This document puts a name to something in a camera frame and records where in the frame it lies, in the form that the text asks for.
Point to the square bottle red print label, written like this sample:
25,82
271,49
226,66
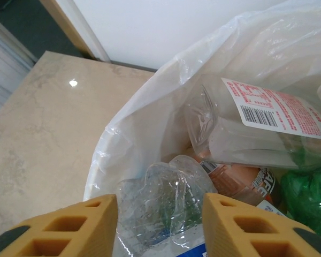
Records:
256,134

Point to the brown white swirl coffee bottle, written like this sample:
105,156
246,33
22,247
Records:
238,182

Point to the dark door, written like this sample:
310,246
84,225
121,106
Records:
21,21

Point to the long green soda bottle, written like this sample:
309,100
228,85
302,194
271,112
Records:
310,200

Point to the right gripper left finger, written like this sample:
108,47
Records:
96,214

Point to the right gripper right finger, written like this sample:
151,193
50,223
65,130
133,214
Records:
222,219

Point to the wooden door frame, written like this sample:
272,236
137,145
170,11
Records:
67,26

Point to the clear cola bottle blue label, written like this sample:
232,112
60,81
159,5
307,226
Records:
163,200

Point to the white trash bin with bag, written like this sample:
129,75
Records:
149,120

